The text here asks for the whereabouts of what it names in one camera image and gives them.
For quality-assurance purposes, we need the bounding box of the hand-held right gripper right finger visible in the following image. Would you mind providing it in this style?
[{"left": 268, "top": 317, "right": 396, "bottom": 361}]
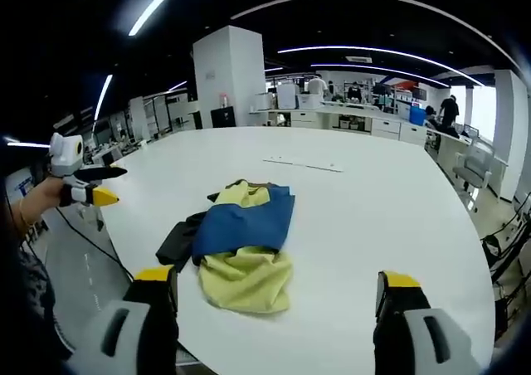
[{"left": 373, "top": 270, "right": 483, "bottom": 375}]

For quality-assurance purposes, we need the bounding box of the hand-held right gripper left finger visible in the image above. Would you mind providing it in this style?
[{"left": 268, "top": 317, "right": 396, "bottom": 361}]
[{"left": 67, "top": 264, "right": 180, "bottom": 375}]

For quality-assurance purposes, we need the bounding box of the blue yellow black garment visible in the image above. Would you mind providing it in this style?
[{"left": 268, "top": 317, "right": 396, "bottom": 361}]
[{"left": 154, "top": 178, "right": 297, "bottom": 313}]

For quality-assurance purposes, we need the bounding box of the person's left hand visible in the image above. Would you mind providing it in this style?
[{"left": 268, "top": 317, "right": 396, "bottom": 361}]
[{"left": 34, "top": 174, "right": 71, "bottom": 207}]

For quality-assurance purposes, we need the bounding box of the long ceiling light strip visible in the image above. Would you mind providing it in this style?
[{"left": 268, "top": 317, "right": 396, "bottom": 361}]
[
  {"left": 93, "top": 73, "right": 114, "bottom": 123},
  {"left": 127, "top": 0, "right": 192, "bottom": 37}
]

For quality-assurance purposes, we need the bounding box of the person's dark patterned clothing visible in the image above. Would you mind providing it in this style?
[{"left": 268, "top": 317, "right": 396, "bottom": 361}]
[{"left": 0, "top": 236, "right": 75, "bottom": 366}]

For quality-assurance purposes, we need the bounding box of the black low cabinet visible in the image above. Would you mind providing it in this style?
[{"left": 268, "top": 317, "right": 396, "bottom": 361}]
[{"left": 210, "top": 105, "right": 237, "bottom": 129}]

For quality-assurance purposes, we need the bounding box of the white square pillar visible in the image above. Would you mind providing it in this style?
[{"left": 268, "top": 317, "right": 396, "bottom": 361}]
[{"left": 192, "top": 24, "right": 266, "bottom": 129}]

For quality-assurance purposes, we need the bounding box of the white office chair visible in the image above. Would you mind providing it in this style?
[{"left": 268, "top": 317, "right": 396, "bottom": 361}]
[{"left": 451, "top": 136, "right": 497, "bottom": 205}]

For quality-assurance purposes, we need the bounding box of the white storage box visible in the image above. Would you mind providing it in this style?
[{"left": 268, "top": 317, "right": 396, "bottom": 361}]
[{"left": 295, "top": 93, "right": 324, "bottom": 111}]

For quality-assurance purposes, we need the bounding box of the white counter with drawers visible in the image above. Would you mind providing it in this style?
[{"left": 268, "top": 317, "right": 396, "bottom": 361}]
[{"left": 247, "top": 100, "right": 429, "bottom": 147}]

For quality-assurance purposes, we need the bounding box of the curved ceiling light strip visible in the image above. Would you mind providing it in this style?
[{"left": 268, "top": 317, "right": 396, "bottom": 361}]
[{"left": 276, "top": 45, "right": 485, "bottom": 88}]

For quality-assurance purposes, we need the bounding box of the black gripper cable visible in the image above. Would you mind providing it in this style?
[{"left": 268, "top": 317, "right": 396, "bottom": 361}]
[{"left": 53, "top": 205, "right": 136, "bottom": 283}]

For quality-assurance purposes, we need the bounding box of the gold bracelet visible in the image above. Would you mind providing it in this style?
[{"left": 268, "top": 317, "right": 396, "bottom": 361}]
[{"left": 17, "top": 198, "right": 37, "bottom": 229}]

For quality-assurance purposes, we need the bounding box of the black cable bundle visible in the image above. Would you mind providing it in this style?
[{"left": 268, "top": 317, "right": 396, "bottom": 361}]
[{"left": 480, "top": 192, "right": 531, "bottom": 295}]

